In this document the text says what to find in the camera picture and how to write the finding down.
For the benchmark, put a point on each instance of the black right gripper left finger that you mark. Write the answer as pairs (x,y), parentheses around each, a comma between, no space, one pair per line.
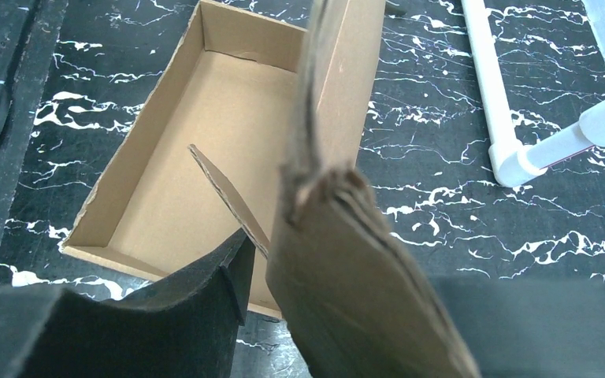
(184,325)

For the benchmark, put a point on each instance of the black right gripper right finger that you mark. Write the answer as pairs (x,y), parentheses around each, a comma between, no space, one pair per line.
(529,328)

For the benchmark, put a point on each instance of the brown cardboard box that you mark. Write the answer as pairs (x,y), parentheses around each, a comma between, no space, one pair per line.
(255,125)

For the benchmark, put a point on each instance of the white PVC pipe frame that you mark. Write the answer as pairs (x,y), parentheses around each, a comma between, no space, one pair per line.
(542,83)

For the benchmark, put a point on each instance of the black front mounting rail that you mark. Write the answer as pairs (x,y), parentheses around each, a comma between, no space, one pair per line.
(0,115)

